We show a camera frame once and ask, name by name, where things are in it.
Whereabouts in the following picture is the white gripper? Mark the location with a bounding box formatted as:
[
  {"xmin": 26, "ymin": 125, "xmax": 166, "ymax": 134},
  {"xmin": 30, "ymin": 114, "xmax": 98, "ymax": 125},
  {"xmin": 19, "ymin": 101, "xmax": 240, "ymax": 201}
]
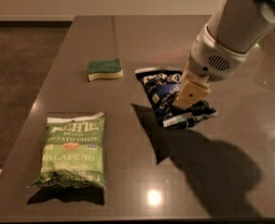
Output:
[{"xmin": 173, "ymin": 25, "xmax": 248, "ymax": 110}]

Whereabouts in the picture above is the green jalapeno chip bag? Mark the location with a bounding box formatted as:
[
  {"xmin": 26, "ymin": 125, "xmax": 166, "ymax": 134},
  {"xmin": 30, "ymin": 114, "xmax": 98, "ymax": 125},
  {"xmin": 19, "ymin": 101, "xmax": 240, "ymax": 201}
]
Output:
[{"xmin": 31, "ymin": 112, "xmax": 106, "ymax": 189}]

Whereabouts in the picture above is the green yellow sponge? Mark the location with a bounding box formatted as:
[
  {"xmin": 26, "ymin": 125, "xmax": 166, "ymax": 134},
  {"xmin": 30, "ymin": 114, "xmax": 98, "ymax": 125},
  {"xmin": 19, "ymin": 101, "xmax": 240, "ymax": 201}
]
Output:
[{"xmin": 88, "ymin": 59, "xmax": 123, "ymax": 81}]

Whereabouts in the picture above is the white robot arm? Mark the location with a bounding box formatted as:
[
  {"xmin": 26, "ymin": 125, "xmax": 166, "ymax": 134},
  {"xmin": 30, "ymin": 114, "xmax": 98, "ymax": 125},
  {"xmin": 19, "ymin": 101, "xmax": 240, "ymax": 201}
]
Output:
[{"xmin": 173, "ymin": 0, "xmax": 275, "ymax": 110}]

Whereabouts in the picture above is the blue vinegar chip bag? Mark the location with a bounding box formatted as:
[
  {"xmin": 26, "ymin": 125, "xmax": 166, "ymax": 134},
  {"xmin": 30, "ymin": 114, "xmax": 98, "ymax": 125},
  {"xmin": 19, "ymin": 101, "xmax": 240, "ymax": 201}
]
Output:
[{"xmin": 135, "ymin": 67, "xmax": 219, "ymax": 129}]

